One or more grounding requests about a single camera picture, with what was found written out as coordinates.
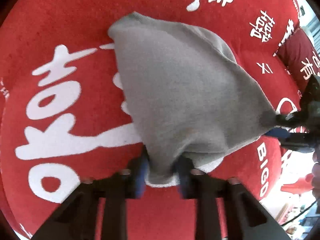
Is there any grey fleece small garment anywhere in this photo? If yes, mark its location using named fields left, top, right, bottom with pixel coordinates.
left=108, top=12, right=276, bottom=186

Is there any right hand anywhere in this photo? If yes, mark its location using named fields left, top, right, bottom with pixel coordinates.
left=311, top=152, right=320, bottom=199

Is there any red printed pillow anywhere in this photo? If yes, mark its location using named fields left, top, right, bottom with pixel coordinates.
left=276, top=28, right=319, bottom=93

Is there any red printed bed blanket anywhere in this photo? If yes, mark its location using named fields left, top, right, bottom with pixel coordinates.
left=1, top=0, right=299, bottom=239

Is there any black cable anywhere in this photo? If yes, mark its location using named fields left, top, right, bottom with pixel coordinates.
left=281, top=199, right=318, bottom=228

